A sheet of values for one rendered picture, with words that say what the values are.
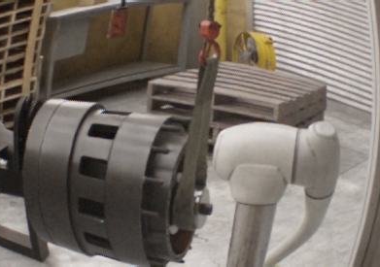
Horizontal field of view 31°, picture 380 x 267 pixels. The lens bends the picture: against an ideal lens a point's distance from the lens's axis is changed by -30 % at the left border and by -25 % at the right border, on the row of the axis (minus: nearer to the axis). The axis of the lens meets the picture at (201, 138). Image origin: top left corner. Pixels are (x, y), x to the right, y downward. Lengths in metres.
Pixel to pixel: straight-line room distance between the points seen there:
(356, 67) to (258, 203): 6.26
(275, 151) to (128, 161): 0.64
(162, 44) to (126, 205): 6.86
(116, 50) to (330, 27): 2.43
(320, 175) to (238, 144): 0.22
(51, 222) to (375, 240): 1.25
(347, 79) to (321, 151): 6.36
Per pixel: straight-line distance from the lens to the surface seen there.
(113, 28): 2.48
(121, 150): 2.50
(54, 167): 2.53
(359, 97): 8.21
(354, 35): 8.11
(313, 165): 1.95
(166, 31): 9.25
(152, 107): 6.45
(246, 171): 1.96
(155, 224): 2.49
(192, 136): 2.53
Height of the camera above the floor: 1.72
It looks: 15 degrees down
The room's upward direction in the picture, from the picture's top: 3 degrees clockwise
